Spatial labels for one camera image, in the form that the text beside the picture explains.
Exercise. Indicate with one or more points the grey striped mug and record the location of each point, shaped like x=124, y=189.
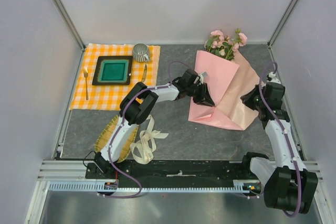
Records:
x=141, y=53

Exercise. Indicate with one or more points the cream ribbon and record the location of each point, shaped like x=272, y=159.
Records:
x=142, y=150

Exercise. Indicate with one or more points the pink wrapping paper sheet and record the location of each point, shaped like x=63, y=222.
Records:
x=227, y=82

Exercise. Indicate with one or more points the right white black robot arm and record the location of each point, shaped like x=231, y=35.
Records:
x=287, y=186

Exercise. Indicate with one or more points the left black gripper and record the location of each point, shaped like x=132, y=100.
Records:
x=204, y=98

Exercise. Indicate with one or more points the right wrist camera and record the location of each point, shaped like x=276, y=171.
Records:
x=271, y=77

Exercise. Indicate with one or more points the left aluminium frame post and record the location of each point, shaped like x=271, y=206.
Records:
x=69, y=23

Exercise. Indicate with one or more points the woven bamboo mat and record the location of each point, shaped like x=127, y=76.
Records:
x=107, y=133

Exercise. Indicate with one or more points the black green square plate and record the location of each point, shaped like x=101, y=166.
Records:
x=113, y=71

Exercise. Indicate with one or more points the pink rose stem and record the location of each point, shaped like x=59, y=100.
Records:
x=239, y=40
x=217, y=37

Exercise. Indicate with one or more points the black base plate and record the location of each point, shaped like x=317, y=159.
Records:
x=186, y=173

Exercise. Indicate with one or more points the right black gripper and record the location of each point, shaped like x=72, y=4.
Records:
x=246, y=98

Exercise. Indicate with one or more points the orange white checkered cloth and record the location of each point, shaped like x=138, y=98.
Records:
x=110, y=97

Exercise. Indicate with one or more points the white cable duct strip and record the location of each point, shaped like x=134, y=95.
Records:
x=108, y=187

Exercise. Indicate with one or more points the gold spoon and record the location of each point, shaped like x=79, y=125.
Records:
x=85, y=74

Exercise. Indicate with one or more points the right aluminium frame post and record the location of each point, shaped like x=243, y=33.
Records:
x=284, y=18

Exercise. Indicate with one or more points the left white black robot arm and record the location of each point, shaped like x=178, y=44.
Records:
x=139, y=102

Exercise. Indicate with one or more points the aluminium frame post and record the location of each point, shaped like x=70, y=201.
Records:
x=284, y=18
x=69, y=23

